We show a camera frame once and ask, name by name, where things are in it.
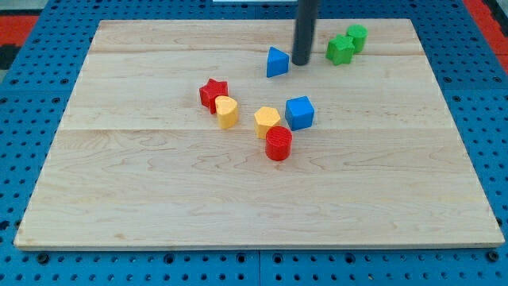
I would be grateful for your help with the green cylinder block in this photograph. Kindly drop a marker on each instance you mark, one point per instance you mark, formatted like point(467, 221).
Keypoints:
point(359, 34)

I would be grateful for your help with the blue triangle block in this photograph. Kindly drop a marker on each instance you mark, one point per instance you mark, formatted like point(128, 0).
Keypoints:
point(277, 62)

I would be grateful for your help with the light wooden board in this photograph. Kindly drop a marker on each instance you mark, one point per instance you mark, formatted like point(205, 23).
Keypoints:
point(138, 163)

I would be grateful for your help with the red star block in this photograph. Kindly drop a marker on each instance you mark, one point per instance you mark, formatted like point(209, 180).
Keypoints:
point(210, 91)

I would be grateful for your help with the yellow hexagon block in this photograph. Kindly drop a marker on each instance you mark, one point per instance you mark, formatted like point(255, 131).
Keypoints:
point(265, 118)

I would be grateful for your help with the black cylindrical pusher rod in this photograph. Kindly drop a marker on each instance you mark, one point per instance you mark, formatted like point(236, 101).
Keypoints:
point(304, 25)

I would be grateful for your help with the yellow heart block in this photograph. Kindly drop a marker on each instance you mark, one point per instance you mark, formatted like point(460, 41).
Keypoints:
point(226, 111)

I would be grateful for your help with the red cylinder block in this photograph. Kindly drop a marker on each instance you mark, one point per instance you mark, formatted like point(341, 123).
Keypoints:
point(278, 143)

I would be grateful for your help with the green star block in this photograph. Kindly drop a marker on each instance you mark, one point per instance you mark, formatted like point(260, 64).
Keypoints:
point(340, 50)

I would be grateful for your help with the blue cube block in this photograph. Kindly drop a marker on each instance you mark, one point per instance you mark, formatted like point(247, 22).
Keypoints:
point(299, 113)

